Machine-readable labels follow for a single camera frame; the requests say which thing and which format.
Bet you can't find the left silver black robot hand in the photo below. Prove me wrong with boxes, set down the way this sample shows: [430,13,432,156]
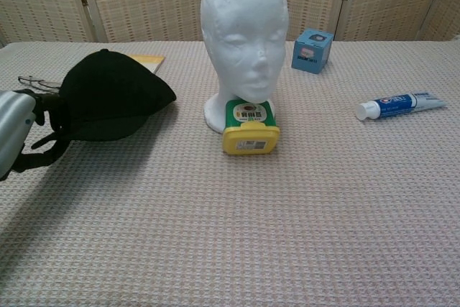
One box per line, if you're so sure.
[0,88,70,182]

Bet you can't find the white foam mannequin head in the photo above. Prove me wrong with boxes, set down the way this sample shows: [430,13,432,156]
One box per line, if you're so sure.
[200,0,288,135]

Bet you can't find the yellow white notebook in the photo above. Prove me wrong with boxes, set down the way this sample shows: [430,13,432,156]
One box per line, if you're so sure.
[127,54,166,76]

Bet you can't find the yellow green lidded container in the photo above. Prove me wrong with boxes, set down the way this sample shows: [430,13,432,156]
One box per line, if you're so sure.
[221,99,282,157]

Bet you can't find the light blue cube box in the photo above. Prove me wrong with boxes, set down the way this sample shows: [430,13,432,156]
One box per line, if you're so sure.
[290,27,335,75]

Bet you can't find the blue white toothpaste tube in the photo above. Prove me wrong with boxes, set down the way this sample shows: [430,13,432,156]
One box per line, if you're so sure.
[355,90,449,121]

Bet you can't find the black baseball cap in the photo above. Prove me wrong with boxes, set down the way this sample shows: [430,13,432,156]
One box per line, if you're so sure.
[57,49,178,142]

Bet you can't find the woven pink white tablecloth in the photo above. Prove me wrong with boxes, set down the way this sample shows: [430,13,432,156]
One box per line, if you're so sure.
[0,40,460,307]

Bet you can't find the black framed eyeglasses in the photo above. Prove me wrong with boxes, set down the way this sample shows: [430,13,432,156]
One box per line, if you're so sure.
[17,75,63,94]

